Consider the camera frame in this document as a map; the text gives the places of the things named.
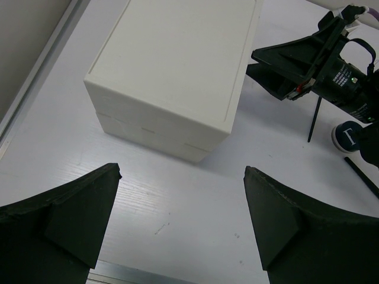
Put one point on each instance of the thin black makeup pencil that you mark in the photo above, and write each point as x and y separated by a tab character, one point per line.
313	122

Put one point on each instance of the white drawer cabinet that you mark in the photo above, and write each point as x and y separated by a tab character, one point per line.
170	74

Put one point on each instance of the navy round compact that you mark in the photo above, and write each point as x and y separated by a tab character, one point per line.
343	136

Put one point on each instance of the aluminium table rail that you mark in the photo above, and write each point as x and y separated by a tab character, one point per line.
29	30

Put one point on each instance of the black makeup brush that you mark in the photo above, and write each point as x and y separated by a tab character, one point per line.
368	182

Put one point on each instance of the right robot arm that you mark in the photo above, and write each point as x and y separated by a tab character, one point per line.
367	138

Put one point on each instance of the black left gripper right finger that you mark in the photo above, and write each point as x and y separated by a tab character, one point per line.
303	240

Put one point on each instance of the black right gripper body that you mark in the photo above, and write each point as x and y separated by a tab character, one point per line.
339	82

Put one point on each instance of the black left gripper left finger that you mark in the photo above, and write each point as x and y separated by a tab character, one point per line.
56	236

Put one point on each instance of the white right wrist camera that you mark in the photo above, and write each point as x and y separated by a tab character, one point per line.
350	14

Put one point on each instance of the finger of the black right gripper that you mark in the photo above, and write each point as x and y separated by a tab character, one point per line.
295	60
275	84

